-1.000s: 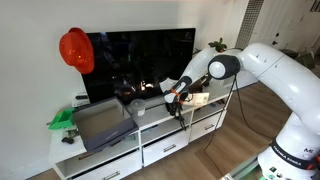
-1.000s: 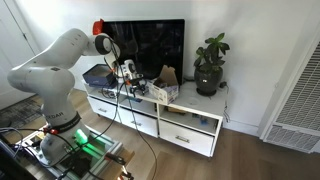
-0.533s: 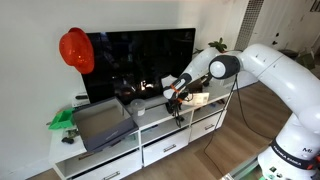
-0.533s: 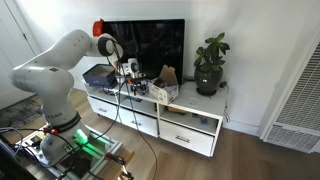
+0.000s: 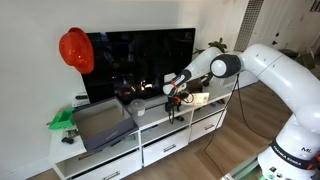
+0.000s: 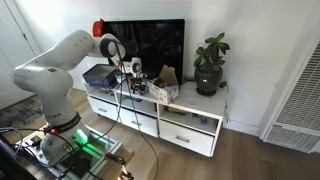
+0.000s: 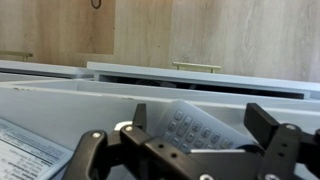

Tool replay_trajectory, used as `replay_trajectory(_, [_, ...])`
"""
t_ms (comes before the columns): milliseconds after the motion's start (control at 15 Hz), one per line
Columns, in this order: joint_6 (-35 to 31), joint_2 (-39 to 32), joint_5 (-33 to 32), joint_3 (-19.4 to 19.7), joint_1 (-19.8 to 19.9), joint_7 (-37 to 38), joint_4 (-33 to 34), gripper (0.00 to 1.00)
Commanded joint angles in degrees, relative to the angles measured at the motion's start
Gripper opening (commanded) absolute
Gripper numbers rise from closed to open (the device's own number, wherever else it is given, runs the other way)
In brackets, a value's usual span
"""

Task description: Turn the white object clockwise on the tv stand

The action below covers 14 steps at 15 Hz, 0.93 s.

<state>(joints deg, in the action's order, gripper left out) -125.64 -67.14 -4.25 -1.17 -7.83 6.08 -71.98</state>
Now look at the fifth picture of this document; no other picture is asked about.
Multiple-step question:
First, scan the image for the white drawer with handle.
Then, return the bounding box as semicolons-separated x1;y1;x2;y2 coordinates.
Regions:
189;109;228;143
71;149;143;180
142;128;192;168

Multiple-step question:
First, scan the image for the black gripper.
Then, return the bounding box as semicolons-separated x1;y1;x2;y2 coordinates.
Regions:
165;99;183;125

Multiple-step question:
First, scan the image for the grey trash can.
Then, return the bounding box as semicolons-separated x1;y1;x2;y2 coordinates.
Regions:
279;48;299;60

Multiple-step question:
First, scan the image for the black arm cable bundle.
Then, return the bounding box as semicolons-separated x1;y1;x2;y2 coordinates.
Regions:
203;73;242;178

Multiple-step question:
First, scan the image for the black flat-screen television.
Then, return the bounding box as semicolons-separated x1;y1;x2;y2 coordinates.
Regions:
80;27;197;111

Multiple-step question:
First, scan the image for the white cardboard box with flap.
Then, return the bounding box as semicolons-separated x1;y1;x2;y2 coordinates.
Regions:
181;78;210;107

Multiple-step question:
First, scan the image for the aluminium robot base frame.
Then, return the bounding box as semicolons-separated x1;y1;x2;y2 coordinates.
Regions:
221;156;268;180

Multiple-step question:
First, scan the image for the black floor cable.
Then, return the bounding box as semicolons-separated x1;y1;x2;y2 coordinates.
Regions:
237;83;272;140

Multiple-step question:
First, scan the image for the white wall vent grille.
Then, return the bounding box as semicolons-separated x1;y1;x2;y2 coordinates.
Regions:
234;0;265;53

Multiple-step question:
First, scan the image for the white router box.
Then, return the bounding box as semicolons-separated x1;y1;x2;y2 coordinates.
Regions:
71;92;90;108

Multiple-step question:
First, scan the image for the white tv stand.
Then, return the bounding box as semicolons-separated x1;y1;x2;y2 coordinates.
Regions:
49;83;234;180

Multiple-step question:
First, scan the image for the small black object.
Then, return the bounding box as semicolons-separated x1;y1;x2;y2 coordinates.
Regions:
61;136;75;145

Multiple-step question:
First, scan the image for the grey-blue open box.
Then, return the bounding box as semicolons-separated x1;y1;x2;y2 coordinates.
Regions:
71;96;139;153

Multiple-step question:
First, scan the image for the translucent cylinder container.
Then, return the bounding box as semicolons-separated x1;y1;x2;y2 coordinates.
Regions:
130;98;147;117

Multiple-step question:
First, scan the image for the green plastic container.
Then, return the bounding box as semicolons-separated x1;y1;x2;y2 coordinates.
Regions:
48;108;76;131

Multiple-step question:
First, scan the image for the small green circuit board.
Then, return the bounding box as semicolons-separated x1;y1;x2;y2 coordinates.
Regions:
64;129;80;138

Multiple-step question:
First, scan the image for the green plant in black pot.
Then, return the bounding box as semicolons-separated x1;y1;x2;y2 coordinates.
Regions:
192;37;228;87

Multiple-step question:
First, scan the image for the green bag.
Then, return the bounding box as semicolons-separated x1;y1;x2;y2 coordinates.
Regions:
296;50;317;71

